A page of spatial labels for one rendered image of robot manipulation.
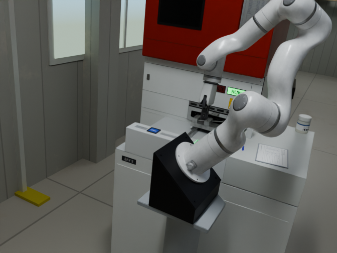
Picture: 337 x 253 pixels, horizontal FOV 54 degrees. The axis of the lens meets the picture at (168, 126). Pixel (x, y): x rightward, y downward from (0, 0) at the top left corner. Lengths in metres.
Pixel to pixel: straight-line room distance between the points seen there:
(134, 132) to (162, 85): 0.65
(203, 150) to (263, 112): 0.29
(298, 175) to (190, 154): 0.49
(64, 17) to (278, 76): 2.02
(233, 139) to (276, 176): 0.40
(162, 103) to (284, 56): 1.26
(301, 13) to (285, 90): 0.26
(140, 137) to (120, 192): 0.38
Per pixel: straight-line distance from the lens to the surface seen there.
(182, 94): 2.25
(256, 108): 1.14
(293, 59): 1.24
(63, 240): 2.50
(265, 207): 1.64
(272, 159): 1.62
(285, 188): 1.58
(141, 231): 2.02
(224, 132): 1.24
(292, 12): 1.26
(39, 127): 2.92
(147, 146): 1.73
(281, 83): 1.23
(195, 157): 1.32
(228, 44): 1.46
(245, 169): 1.57
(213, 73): 1.53
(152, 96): 2.36
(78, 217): 2.69
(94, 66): 3.06
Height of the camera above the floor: 1.64
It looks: 22 degrees down
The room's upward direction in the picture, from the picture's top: 6 degrees clockwise
